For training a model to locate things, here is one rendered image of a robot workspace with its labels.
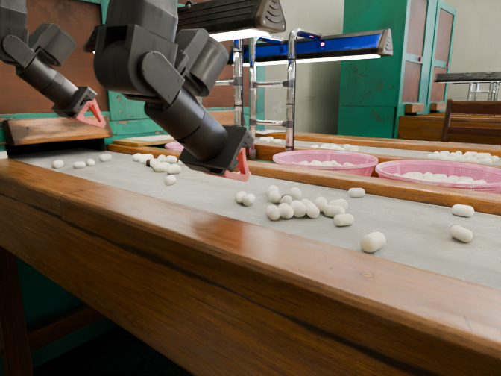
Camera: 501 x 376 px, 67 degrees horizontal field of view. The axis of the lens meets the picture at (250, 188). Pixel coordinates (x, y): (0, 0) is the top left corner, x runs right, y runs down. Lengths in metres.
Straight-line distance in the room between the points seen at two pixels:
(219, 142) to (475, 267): 0.34
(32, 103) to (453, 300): 1.20
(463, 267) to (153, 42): 0.41
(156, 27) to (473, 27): 5.47
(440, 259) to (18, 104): 1.15
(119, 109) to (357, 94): 2.54
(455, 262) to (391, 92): 3.03
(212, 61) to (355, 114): 3.14
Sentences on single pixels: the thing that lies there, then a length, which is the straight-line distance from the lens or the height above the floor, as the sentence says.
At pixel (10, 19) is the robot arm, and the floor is 1.06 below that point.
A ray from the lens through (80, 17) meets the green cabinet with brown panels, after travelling 1.41.
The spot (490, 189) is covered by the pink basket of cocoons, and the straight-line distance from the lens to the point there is 0.83.
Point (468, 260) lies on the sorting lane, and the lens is 0.51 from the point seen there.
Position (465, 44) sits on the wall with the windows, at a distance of 5.78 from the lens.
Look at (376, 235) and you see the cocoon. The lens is 0.49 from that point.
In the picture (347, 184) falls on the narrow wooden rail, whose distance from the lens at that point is 0.78.
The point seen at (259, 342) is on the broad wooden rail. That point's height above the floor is 0.68.
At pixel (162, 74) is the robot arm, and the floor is 0.94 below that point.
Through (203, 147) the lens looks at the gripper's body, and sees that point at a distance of 0.51.
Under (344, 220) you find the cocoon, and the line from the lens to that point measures 0.56.
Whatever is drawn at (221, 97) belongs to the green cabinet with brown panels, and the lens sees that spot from 1.78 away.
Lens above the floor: 0.92
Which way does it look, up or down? 13 degrees down
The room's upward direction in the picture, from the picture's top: straight up
